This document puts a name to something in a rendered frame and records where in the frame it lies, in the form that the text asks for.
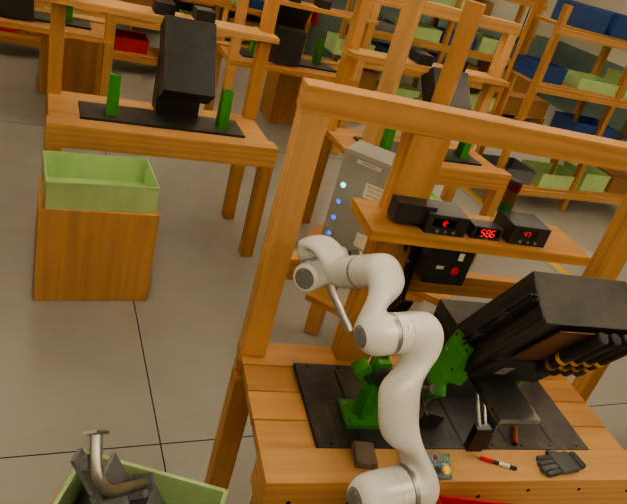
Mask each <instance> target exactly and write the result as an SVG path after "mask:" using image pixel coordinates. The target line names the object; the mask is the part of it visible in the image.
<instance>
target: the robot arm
mask: <svg viewBox="0 0 627 504"><path fill-rule="evenodd" d="M297 248H298V254H299V258H300V265H299V266H297V267H296V269H295V270H294V273H293V280H294V283H295V285H296V286H297V287H298V289H300V290H301V291H304V292H311V291H313V290H315V289H317V288H320V287H322V286H324V285H326V284H329V283H331V284H332V285H333V286H335V287H338V288H348V289H368V296H367V299H366V301H365V303H364V305H363V307H362V309H361V311H360V313H359V315H358V317H357V319H356V322H355V325H354V329H353V335H354V339H355V342H356V344H357V346H358V347H359V349H360V350H361V351H362V352H364V353H365V354H367V355H370V356H390V355H400V354H401V356H400V359H399V361H398V362H397V364H396V365H395V367H394V368H393V369H392V370H391V371H390V373H389V374H388V375H387V376H386V377H385V378H384V380H383V381H382V383H381V385H380V387H379V391H378V424H379V429H380V432H381V435H382V437H383V438H384V440H385V441H386V442H387V443H388V444H389V445H391V446H392V447H393V448H395V449H396V450H398V452H399V456H400V460H399V463H398V465H394V466H389V467H384V468H379V469H374V470H370V471H367V472H364V473H361V474H360V475H358V476H356V477H355V478H354V479H353V480H352V482H351V483H350V485H349V486H348V489H347V494H346V495H347V501H348V504H436V502H437V500H438V497H439V492H440V486H439V480H438V477H437V474H436V471H435V469H434V467H433V465H432V463H431V461H430V459H429V457H428V455H427V452H426V450H425V448H424V445H423V442H422V439H421V435H420V428H419V411H420V393H421V388H422V384H423V382H424V380H425V377H426V376H427V374H428V372H429V371H430V369H431V368H432V366H433V365H434V363H435V362H436V360H437V359H438V357H439V355H440V353H441V350H442V347H443V342H444V332H443V328H442V325H441V323H440V322H439V320H438V319H437V318H436V317H435V316H433V315H432V314H430V313H428V312H423V311H406V312H391V313H388V312H387V308H388V306H389V305H390V304H391V303H392V302H393V301H394V300H395V299H396V298H397V297H398V296H399V295H400V294H401V292H402V291H403V288H404V285H405V277H404V273H403V270H402V267H401V265H400V263H399V262H398V260H397V259H396V258H395V257H393V256H392V255H390V254H386V253H373V254H362V255H353V256H350V255H351V252H350V251H347V249H346V248H345V247H342V246H341V245H340V243H338V242H337V241H336V240H334V239H333V238H331V237H329V236H325V235H311V236H307V237H304V238H302V239H300V240H299V242H298V245H297Z"/></svg>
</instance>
